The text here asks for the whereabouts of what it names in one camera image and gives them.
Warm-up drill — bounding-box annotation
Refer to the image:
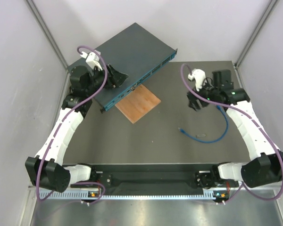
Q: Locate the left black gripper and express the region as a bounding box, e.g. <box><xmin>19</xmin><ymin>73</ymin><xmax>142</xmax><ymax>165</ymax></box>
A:
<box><xmin>85</xmin><ymin>63</ymin><xmax>128</xmax><ymax>96</ymax></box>

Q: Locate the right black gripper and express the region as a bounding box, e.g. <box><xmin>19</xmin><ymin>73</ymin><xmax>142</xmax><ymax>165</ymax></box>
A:
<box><xmin>187</xmin><ymin>77</ymin><xmax>220</xmax><ymax>112</ymax></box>

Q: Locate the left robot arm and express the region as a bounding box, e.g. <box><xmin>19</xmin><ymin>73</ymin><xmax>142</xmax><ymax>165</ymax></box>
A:
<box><xmin>25</xmin><ymin>65</ymin><xmax>129</xmax><ymax>193</ymax></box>

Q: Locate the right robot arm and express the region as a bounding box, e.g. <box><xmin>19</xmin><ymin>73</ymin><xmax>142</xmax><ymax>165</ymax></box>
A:
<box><xmin>187</xmin><ymin>69</ymin><xmax>283</xmax><ymax>188</ymax></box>

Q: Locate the wooden board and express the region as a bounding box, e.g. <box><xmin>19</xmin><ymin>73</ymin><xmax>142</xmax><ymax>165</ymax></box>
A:
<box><xmin>115</xmin><ymin>84</ymin><xmax>161</xmax><ymax>124</ymax></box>

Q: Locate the grey table mat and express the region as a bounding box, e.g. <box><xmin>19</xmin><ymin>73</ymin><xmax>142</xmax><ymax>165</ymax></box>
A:
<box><xmin>63</xmin><ymin>62</ymin><xmax>250</xmax><ymax>164</ymax></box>

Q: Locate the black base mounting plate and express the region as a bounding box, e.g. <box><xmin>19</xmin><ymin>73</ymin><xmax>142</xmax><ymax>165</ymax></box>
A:
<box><xmin>43</xmin><ymin>163</ymin><xmax>269</xmax><ymax>196</ymax></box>

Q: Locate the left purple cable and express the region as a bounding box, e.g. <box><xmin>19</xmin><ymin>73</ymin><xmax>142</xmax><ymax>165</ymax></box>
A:
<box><xmin>35</xmin><ymin>46</ymin><xmax>108</xmax><ymax>202</ymax></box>

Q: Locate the purple cable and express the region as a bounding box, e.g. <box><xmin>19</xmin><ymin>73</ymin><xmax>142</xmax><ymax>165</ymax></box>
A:
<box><xmin>180</xmin><ymin>63</ymin><xmax>283</xmax><ymax>205</ymax></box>
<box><xmin>35</xmin><ymin>46</ymin><xmax>108</xmax><ymax>202</ymax></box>

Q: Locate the blue ethernet cable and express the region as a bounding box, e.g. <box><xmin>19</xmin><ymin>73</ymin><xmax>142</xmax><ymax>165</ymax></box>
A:
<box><xmin>177</xmin><ymin>105</ymin><xmax>230</xmax><ymax>144</ymax></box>

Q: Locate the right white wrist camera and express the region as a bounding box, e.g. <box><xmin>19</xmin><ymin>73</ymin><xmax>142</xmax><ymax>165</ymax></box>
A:
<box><xmin>188</xmin><ymin>69</ymin><xmax>206</xmax><ymax>91</ymax></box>

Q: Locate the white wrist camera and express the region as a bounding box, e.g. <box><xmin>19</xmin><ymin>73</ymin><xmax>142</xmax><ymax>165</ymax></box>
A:
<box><xmin>80</xmin><ymin>51</ymin><xmax>103</xmax><ymax>71</ymax></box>
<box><xmin>188</xmin><ymin>69</ymin><xmax>206</xmax><ymax>91</ymax></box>

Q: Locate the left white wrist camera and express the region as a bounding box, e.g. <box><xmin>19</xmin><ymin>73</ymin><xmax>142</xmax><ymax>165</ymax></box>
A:
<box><xmin>80</xmin><ymin>51</ymin><xmax>103</xmax><ymax>71</ymax></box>

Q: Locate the blue-grey network switch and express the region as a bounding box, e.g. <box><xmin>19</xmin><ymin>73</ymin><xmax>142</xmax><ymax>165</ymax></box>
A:
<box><xmin>68</xmin><ymin>23</ymin><xmax>177</xmax><ymax>112</ymax></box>

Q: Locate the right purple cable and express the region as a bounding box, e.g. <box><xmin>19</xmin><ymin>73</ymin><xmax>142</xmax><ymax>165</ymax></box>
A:
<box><xmin>180</xmin><ymin>63</ymin><xmax>283</xmax><ymax>205</ymax></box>

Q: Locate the perforated cable duct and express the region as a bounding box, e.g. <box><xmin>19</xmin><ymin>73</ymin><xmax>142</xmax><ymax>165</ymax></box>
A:
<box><xmin>37</xmin><ymin>189</ymin><xmax>217</xmax><ymax>201</ymax></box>

